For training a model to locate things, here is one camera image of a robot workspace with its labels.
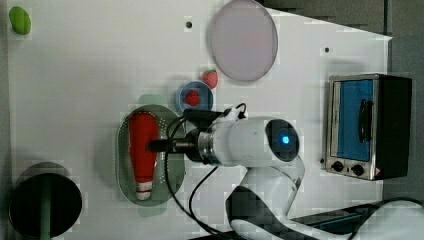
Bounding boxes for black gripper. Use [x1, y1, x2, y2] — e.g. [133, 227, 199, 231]
[146, 129, 202, 163]

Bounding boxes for red plush ketchup bottle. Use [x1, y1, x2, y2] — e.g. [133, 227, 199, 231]
[129, 113, 159, 200]

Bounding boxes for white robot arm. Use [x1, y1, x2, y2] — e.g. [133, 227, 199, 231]
[147, 117, 423, 240]

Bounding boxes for green plastic strainer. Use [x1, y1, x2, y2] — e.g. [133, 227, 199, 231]
[115, 94, 185, 218]

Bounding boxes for red strawberry in bowl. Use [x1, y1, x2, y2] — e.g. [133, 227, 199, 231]
[185, 90, 200, 106]

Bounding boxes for blue bowl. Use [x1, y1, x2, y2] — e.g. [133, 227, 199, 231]
[175, 81, 214, 114]

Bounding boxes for red plush strawberry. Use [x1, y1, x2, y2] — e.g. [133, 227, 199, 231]
[202, 69, 218, 89]

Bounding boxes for grey round plate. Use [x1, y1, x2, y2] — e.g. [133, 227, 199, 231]
[210, 0, 278, 81]

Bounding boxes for black pot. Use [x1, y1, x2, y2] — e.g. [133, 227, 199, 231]
[8, 162, 83, 240]

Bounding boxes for green plush lime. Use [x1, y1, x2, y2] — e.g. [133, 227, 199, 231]
[9, 6, 32, 35]

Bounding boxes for black toaster oven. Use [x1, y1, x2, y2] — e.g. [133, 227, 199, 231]
[325, 74, 412, 181]

